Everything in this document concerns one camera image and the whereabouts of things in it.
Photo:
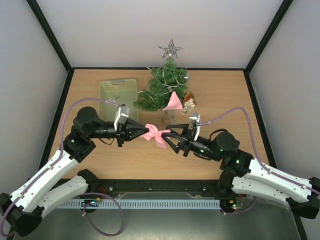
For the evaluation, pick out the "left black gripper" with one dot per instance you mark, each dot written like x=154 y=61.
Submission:
x=130 y=130

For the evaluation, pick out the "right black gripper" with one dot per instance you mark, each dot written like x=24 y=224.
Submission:
x=186 y=142

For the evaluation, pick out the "pink ornaments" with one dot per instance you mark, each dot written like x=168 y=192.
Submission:
x=156 y=134

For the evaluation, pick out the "pink felt triangle ornament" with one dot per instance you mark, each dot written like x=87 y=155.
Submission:
x=174 y=103

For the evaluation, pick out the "brown gingerbread ornament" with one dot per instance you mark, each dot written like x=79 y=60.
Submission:
x=189 y=103

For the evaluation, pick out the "green plastic basket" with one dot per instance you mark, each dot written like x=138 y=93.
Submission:
x=120 y=91

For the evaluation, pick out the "small green christmas tree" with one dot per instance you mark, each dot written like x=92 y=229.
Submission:
x=163 y=81

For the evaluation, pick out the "silver star ornament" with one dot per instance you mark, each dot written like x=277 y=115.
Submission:
x=170 y=50

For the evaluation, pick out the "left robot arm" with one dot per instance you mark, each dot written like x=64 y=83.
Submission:
x=25 y=208

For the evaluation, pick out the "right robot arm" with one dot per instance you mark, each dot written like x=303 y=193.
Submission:
x=242 y=173

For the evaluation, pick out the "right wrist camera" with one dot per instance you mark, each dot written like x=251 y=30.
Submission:
x=195 y=119

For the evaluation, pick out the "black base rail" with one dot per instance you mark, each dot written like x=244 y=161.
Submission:
x=203 y=188

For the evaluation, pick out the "white slotted cable duct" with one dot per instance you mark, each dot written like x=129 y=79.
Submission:
x=145 y=204

